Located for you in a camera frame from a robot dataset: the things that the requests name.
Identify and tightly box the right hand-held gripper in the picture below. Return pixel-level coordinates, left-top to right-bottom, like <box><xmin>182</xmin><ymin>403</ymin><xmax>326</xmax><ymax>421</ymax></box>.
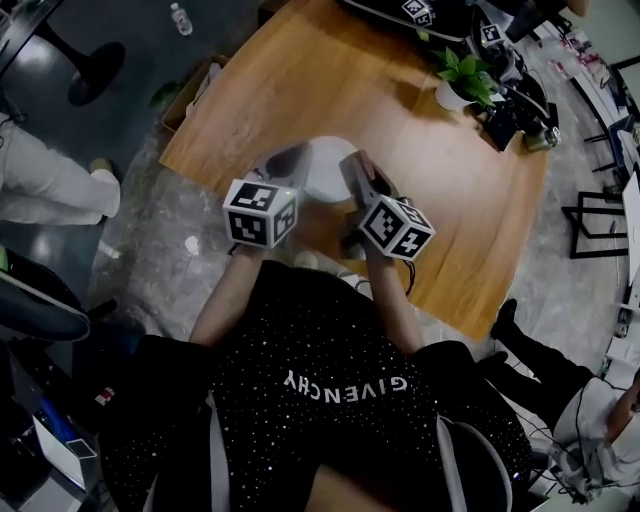
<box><xmin>339</xmin><ymin>155</ymin><xmax>437</xmax><ymax>262</ymax></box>

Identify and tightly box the white plate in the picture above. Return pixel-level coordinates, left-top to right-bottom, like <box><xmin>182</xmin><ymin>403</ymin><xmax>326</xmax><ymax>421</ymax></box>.
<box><xmin>302</xmin><ymin>135</ymin><xmax>359</xmax><ymax>204</ymax></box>

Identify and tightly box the black spare gripper device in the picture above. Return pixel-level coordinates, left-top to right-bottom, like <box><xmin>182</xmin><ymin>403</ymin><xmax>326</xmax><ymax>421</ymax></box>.
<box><xmin>469</xmin><ymin>19</ymin><xmax>526</xmax><ymax>86</ymax></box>
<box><xmin>344</xmin><ymin>0</ymin><xmax>469</xmax><ymax>44</ymax></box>

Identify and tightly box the white open box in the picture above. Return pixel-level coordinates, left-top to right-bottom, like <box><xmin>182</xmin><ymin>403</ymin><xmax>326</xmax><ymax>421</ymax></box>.
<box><xmin>32</xmin><ymin>414</ymin><xmax>99</xmax><ymax>494</ymax></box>

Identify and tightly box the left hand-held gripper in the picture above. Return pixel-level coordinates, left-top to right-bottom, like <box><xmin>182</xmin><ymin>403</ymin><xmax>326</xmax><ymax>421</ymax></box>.
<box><xmin>222</xmin><ymin>141</ymin><xmax>315</xmax><ymax>250</ymax></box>

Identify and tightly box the black metal frame stand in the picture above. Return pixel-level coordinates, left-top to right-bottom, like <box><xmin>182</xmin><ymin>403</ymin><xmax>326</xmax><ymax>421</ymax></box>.
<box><xmin>562</xmin><ymin>191</ymin><xmax>631</xmax><ymax>260</ymax></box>

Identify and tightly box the green plant in white pot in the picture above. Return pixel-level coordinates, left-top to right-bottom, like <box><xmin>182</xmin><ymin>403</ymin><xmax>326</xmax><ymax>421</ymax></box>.
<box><xmin>430</xmin><ymin>47</ymin><xmax>501</xmax><ymax>111</ymax></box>

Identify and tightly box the person's left forearm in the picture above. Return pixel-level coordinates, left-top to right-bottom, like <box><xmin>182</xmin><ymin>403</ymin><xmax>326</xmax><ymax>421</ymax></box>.
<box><xmin>189</xmin><ymin>244</ymin><xmax>264</xmax><ymax>346</ymax></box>

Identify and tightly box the grey strap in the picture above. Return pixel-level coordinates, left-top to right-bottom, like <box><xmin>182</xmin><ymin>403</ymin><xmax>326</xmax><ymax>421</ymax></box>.
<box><xmin>437</xmin><ymin>414</ymin><xmax>514</xmax><ymax>512</ymax></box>
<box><xmin>207</xmin><ymin>394</ymin><xmax>231</xmax><ymax>512</ymax></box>

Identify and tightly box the brown cardboard box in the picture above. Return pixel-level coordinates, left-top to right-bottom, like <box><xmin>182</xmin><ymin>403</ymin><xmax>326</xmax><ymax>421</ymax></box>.
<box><xmin>159</xmin><ymin>54</ymin><xmax>231</xmax><ymax>135</ymax></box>

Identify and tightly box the person's leg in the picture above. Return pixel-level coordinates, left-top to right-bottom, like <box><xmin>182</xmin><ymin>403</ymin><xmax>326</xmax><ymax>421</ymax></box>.
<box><xmin>312</xmin><ymin>462</ymin><xmax>446</xmax><ymax>512</ymax></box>

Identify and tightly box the black sparkly shirt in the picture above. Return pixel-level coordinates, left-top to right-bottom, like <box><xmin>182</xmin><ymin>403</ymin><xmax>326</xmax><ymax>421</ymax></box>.
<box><xmin>97</xmin><ymin>259</ymin><xmax>534</xmax><ymax>512</ymax></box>

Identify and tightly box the clear water bottle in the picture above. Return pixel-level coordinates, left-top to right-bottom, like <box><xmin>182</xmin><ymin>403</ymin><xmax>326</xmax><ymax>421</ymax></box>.
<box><xmin>169</xmin><ymin>2</ymin><xmax>194</xmax><ymax>36</ymax></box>

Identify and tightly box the person's right forearm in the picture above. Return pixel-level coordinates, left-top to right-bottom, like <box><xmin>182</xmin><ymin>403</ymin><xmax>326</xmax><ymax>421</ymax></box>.
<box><xmin>367</xmin><ymin>252</ymin><xmax>426</xmax><ymax>356</ymax></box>

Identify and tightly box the black electronic device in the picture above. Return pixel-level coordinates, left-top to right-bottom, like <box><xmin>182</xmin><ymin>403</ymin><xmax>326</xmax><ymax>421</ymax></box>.
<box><xmin>479</xmin><ymin>89</ymin><xmax>559</xmax><ymax>151</ymax></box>

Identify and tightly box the round metal tin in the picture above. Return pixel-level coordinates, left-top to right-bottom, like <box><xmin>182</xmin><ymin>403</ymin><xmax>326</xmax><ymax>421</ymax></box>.
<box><xmin>524</xmin><ymin>124</ymin><xmax>561</xmax><ymax>154</ymax></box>

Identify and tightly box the black round stool base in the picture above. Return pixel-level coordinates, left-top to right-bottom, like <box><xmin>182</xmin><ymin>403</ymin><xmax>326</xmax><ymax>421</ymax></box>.
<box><xmin>27</xmin><ymin>14</ymin><xmax>127</xmax><ymax>108</ymax></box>

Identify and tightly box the green leaf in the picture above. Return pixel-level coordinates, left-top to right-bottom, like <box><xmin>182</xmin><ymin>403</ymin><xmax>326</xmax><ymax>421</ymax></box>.
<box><xmin>149</xmin><ymin>79</ymin><xmax>182</xmax><ymax>109</ymax></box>

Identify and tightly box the wooden table with white legs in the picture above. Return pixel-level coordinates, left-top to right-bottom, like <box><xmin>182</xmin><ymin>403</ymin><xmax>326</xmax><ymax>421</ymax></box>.
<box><xmin>158</xmin><ymin>0</ymin><xmax>551</xmax><ymax>344</ymax></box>

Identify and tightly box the grey office chair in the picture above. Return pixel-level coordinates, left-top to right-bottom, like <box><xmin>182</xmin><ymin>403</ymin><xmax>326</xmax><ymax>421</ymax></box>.
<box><xmin>0</xmin><ymin>244</ymin><xmax>94</xmax><ymax>344</ymax></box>

